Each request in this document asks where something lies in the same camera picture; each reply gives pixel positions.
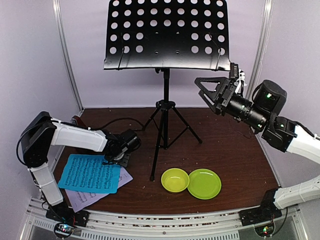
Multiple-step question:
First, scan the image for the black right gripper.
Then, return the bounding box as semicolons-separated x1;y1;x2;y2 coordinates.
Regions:
194;76;269;131

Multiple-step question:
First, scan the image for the blue sheet music page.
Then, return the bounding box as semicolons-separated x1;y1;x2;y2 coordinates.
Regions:
57;154;121;194

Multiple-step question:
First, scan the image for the black perforated music stand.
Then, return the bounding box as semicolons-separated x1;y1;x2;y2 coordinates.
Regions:
103;0;231;181

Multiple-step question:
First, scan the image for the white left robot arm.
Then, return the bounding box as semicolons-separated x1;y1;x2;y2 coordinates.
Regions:
15;111;141;222

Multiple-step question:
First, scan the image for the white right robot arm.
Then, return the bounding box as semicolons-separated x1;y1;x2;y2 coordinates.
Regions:
194;77;320;163

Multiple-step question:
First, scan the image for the lime green bowl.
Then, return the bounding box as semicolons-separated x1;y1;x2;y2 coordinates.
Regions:
160;168;190;194

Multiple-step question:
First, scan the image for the white sheet music page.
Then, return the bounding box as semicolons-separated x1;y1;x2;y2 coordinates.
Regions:
64;164;134;214

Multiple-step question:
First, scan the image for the brown wooden metronome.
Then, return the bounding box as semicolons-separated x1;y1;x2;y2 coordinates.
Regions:
71;115;87;128

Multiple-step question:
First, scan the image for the lime green plate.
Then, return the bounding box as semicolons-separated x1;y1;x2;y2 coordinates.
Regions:
187;168;222;200

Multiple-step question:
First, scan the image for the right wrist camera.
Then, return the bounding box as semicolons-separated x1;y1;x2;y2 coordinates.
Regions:
229;62;247;97

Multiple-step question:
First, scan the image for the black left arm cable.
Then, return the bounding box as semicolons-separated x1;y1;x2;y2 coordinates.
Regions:
89;117;148;132

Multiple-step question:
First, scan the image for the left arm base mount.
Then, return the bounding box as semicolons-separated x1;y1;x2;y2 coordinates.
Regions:
45;208;90;240

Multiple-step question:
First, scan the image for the right aluminium frame post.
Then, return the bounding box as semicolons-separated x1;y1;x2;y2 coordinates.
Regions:
245;0;274;100

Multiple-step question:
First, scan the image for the aluminium frame post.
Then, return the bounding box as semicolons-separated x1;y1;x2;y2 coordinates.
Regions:
52;0;84;112
245;0;274;100

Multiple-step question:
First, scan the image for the aluminium front rail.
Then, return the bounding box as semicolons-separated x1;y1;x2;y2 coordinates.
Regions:
18;207;309;240

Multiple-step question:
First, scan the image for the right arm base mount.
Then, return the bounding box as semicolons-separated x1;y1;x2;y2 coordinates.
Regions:
239;207;282;238

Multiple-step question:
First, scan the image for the left aluminium frame post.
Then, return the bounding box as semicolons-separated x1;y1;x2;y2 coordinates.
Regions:
52;0;84;112

